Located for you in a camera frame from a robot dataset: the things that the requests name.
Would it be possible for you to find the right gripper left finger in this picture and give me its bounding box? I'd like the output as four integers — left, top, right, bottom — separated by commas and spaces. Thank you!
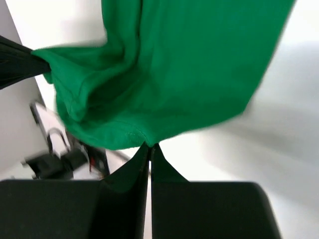
101, 144, 150, 239

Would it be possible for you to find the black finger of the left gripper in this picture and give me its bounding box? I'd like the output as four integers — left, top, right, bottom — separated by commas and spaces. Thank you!
0, 36, 51, 89

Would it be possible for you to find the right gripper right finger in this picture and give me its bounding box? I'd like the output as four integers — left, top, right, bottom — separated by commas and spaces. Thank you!
151, 144, 188, 182

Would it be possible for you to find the green t shirt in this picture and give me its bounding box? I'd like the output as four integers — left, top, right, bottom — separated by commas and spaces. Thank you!
33, 0, 294, 150

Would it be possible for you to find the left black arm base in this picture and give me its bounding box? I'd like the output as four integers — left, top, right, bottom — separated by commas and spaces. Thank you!
22, 125, 112, 180

